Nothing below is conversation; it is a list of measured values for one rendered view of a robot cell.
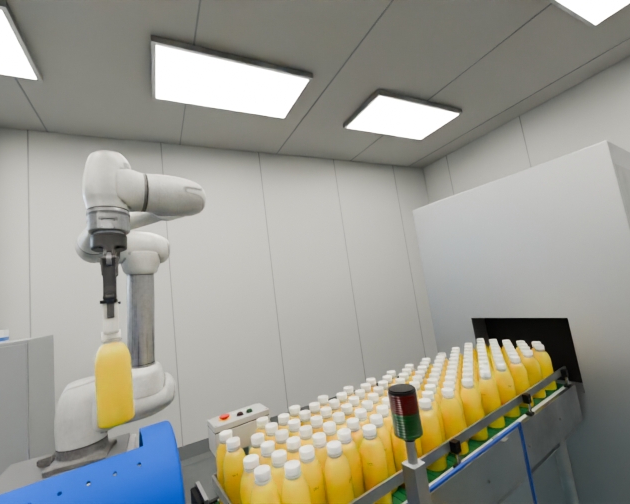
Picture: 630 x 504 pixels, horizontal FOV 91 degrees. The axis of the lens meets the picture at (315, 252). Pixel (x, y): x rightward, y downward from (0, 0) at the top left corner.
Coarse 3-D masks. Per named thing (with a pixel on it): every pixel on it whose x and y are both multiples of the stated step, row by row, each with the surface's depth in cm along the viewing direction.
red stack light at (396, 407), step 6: (390, 396) 69; (396, 396) 68; (408, 396) 68; (414, 396) 68; (390, 402) 70; (396, 402) 68; (402, 402) 67; (408, 402) 67; (414, 402) 68; (390, 408) 70; (396, 408) 68; (402, 408) 67; (408, 408) 67; (414, 408) 67; (396, 414) 68; (402, 414) 67; (408, 414) 67
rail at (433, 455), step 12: (540, 384) 135; (516, 396) 124; (504, 408) 117; (480, 420) 108; (492, 420) 112; (468, 432) 104; (444, 444) 96; (432, 456) 93; (384, 480) 83; (396, 480) 84; (372, 492) 79; (384, 492) 81
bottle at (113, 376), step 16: (112, 352) 68; (128, 352) 72; (96, 368) 67; (112, 368) 68; (128, 368) 70; (96, 384) 67; (112, 384) 67; (128, 384) 69; (96, 400) 67; (112, 400) 66; (128, 400) 69; (112, 416) 66; (128, 416) 68
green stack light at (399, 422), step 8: (392, 416) 69; (400, 416) 67; (408, 416) 67; (416, 416) 67; (400, 424) 67; (408, 424) 67; (416, 424) 67; (400, 432) 67; (408, 432) 66; (416, 432) 67
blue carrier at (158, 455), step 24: (144, 432) 71; (168, 432) 71; (120, 456) 64; (144, 456) 65; (168, 456) 66; (48, 480) 58; (72, 480) 59; (96, 480) 60; (120, 480) 61; (144, 480) 62; (168, 480) 63
